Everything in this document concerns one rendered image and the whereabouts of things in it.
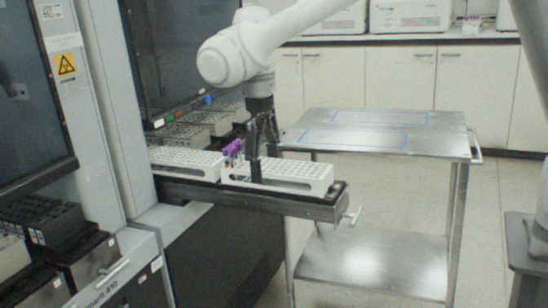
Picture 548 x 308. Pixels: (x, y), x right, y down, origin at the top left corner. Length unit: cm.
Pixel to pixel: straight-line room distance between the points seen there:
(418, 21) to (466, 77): 52
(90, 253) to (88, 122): 30
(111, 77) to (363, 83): 252
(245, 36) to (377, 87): 259
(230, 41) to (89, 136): 44
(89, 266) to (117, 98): 42
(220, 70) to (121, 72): 40
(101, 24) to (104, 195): 42
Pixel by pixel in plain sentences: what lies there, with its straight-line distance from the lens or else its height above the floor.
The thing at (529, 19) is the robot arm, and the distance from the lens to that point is 79.
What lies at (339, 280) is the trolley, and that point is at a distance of 165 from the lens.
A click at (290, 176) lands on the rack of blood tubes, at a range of 107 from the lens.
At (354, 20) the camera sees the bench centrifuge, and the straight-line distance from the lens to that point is 334.
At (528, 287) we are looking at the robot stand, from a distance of 120.
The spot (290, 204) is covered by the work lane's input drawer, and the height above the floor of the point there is 79.
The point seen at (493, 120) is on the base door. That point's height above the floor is 30.
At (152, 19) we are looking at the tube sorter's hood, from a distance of 124.
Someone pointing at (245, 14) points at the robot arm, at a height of 126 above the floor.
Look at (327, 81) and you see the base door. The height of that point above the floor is 54.
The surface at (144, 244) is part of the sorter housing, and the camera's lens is 116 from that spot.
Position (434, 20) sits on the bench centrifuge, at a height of 99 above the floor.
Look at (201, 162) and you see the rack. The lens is 121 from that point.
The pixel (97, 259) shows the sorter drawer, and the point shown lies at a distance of 105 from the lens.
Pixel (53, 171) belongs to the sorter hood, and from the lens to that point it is 101.
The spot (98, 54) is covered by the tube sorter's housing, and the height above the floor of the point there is 120.
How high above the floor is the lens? 132
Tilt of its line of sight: 23 degrees down
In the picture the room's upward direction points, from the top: 5 degrees counter-clockwise
